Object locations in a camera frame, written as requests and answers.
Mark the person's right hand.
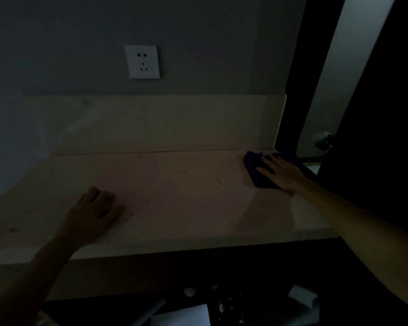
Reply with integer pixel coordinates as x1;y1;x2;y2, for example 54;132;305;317
256;154;313;195

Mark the person's left hand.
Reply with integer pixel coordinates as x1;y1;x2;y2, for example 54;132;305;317
56;186;126;248

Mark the dark purple cloth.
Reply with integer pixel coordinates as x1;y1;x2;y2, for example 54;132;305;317
243;151;319;190

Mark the person's right forearm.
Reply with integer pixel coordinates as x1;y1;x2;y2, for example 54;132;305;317
297;183;408;316

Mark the person's left forearm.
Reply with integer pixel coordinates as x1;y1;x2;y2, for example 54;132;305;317
0;235;79;326

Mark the dark door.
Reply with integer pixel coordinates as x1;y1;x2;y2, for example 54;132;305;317
318;0;408;235

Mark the beige stone backsplash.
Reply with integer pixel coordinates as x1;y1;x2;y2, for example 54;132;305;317
22;94;288;155

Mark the white paper roll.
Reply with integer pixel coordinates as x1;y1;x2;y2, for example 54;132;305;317
288;285;320;309

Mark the white paper sheet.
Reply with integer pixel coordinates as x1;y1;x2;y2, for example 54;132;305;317
151;303;210;326

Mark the dark door frame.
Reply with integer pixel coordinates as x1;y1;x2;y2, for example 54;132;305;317
274;0;347;158

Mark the white wall socket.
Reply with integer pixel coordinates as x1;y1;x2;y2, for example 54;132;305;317
125;45;160;80

